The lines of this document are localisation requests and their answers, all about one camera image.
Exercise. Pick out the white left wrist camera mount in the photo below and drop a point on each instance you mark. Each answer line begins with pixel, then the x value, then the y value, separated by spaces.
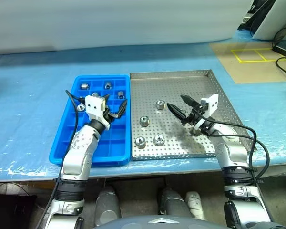
pixel 94 106

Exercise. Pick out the white shoe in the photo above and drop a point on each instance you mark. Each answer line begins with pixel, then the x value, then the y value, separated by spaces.
pixel 195 205

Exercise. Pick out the metal nut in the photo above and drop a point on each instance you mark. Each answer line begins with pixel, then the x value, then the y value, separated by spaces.
pixel 144 120

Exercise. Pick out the black flat device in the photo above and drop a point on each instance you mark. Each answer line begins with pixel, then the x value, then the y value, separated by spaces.
pixel 284 50

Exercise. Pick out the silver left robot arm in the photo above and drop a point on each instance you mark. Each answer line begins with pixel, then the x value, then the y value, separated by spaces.
pixel 77 152

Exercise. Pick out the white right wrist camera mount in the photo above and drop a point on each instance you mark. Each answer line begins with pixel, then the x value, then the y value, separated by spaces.
pixel 213 102

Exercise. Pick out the dark grey rounded robot leg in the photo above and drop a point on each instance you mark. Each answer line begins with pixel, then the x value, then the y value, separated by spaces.
pixel 108 205
pixel 171 202

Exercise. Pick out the tan mat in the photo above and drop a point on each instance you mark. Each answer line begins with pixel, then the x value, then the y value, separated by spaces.
pixel 252 71

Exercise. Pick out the perforated metal tray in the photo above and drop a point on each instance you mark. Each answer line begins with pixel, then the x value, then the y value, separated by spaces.
pixel 157 81

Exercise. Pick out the white and black device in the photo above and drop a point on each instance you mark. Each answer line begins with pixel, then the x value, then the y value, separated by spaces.
pixel 269 21

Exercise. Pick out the grey robot torso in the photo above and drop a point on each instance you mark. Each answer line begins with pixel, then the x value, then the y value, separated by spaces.
pixel 157 223

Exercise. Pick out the blue compartment tray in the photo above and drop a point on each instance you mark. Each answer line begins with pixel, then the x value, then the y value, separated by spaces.
pixel 114 143

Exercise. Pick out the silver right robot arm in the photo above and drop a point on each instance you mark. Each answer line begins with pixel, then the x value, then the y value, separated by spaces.
pixel 233 152

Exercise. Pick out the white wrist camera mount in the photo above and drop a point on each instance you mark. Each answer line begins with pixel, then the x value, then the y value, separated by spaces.
pixel 94 106
pixel 213 102

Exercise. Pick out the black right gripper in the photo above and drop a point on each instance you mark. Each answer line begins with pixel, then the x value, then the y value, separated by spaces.
pixel 195 115

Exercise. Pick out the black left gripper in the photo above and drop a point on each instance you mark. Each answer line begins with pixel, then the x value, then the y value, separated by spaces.
pixel 108 115

